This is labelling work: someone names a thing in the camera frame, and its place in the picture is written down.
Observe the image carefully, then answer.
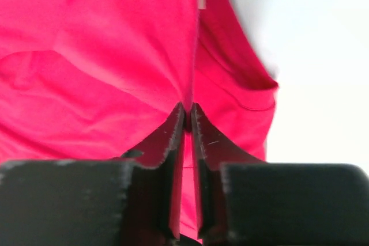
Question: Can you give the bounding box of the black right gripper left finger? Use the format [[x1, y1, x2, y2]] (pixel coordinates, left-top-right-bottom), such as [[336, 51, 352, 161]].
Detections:
[[1, 104, 185, 245]]

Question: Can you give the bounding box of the pink t shirt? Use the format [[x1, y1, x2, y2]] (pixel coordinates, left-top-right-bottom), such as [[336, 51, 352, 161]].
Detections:
[[1, 0, 278, 245]]

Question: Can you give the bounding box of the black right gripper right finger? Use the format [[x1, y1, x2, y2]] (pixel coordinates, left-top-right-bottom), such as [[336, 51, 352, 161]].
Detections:
[[191, 104, 368, 245]]

